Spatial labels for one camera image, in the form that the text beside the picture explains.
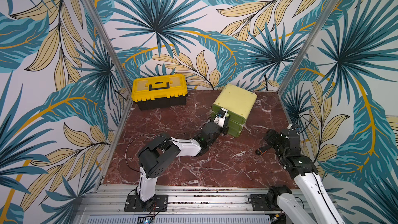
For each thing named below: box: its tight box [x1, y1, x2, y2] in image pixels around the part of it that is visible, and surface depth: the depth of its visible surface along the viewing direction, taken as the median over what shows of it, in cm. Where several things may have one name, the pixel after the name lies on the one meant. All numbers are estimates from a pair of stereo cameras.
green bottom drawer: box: [227, 125, 243, 138], surface depth 90 cm
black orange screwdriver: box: [255, 145, 272, 157], surface depth 90 cm
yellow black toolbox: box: [131, 74, 189, 111], surface depth 102 cm
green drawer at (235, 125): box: [228, 119, 243, 132], surface depth 87 cm
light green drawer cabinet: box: [211, 84, 258, 137], surface depth 88 cm
